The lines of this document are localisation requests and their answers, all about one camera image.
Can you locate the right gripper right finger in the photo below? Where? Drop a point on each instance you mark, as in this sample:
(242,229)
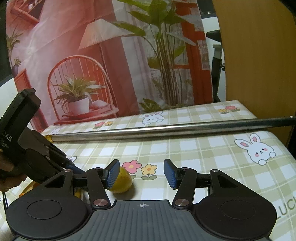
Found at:
(215,206)

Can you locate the printed room backdrop cloth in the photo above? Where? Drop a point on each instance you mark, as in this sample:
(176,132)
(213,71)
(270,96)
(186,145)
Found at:
(93,60)

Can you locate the beige fruit bowl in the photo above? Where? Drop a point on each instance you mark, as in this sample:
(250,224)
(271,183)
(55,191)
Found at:
(30,187)

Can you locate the person hand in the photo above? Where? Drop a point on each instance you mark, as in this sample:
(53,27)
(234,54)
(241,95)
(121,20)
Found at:
(9,182)

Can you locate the large yellow lemon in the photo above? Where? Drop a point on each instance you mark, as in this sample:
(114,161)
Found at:
(123,182)

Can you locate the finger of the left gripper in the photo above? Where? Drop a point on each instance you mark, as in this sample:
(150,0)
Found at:
(69,164)

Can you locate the black metal stand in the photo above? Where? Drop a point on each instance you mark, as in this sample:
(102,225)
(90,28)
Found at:
(216,62)

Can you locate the plaid bunny tablecloth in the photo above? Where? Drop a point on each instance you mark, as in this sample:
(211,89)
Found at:
(144,159)

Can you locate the wooden board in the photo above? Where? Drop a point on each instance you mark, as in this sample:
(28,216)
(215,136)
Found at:
(258,38)

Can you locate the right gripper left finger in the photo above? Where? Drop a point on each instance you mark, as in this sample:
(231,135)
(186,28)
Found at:
(61,205)

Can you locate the telescopic steel rod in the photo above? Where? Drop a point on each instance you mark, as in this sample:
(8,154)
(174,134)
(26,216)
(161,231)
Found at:
(171,131)

